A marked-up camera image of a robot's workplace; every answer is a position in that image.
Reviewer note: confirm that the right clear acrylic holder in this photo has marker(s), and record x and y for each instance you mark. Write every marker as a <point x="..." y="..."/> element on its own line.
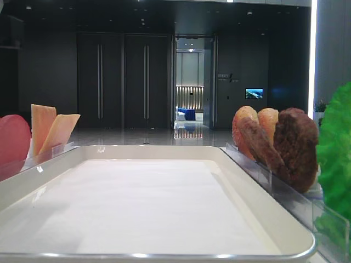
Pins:
<point x="332" y="230"/>

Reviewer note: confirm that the red tomato slice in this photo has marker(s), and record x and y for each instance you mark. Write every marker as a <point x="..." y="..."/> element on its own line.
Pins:
<point x="15" y="139"/>

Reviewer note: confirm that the blue sofa in hallway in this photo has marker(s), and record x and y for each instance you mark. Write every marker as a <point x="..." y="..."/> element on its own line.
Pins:
<point x="189" y="114"/>

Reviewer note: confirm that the large brown meat patty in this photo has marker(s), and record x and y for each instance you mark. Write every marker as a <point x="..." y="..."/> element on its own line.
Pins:
<point x="295" y="139"/>

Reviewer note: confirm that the dark double door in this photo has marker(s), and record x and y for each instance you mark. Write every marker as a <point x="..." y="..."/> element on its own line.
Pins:
<point x="99" y="80"/>
<point x="146" y="81"/>

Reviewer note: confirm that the potted green plant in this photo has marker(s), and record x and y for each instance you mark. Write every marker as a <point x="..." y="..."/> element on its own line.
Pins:
<point x="320" y="106"/>

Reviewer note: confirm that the green lettuce leaf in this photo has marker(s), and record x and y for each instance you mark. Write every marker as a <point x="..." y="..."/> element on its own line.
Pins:
<point x="333" y="152"/>

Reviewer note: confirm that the clear acrylic holder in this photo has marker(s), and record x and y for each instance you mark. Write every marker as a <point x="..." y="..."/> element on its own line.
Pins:
<point x="332" y="230"/>
<point x="11" y="169"/>

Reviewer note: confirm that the white rectangular serving tray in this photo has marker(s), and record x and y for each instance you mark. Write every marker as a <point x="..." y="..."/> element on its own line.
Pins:
<point x="294" y="241"/>

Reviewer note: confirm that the orange cheese slice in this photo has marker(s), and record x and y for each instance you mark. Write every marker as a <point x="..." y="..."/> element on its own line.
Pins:
<point x="42" y="118"/>
<point x="60" y="131"/>

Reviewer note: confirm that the thin brown meat patty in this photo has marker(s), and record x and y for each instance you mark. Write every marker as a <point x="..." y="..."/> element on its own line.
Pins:
<point x="259" y="146"/>

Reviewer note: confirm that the left dark double door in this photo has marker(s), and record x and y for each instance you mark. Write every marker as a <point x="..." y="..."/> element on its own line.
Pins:
<point x="99" y="80"/>

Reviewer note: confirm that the small wall display screen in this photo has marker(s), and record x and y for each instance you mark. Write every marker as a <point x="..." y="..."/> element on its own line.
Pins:
<point x="253" y="93"/>

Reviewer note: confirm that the white paper tray liner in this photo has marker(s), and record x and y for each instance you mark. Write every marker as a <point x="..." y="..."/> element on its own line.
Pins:
<point x="134" y="207"/>

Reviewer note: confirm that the right dark double door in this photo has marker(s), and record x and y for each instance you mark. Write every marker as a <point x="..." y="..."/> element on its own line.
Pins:
<point x="146" y="81"/>

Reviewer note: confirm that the left clear acrylic holder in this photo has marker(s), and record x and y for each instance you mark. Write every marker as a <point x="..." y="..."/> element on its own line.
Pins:
<point x="11" y="169"/>

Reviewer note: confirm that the front orange cheese slice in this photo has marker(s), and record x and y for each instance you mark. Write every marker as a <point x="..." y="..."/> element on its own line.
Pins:
<point x="60" y="131"/>

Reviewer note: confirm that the rear orange cheese slice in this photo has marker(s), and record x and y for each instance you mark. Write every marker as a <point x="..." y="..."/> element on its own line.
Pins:
<point x="42" y="118"/>

